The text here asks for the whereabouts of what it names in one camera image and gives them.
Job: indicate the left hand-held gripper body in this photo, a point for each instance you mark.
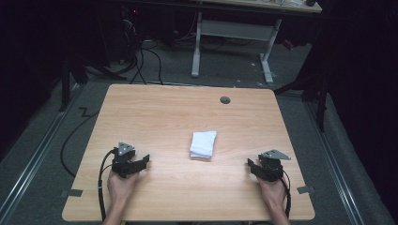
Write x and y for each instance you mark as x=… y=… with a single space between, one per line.
x=123 y=157

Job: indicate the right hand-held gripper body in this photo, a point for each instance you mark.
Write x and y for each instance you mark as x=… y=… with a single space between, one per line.
x=272 y=164

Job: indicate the white sock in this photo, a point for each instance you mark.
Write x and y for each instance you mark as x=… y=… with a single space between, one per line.
x=203 y=144

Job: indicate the person's left hand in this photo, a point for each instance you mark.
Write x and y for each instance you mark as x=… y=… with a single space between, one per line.
x=120 y=187

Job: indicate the person's right hand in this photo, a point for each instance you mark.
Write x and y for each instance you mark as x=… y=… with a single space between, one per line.
x=272 y=192

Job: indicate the grey tape piece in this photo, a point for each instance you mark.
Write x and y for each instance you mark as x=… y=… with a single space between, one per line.
x=305 y=189
x=73 y=193

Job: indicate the black metal stand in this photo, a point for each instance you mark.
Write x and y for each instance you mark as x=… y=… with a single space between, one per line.
x=65 y=84
x=320 y=103

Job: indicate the small red object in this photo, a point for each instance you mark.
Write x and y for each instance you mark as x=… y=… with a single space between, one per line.
x=288 y=44

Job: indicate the white-framed wooden desk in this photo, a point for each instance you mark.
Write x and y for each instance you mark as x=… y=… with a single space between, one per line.
x=233 y=29

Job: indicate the metal floor rail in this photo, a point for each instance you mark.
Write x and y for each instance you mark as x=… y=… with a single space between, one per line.
x=31 y=162
x=334 y=162

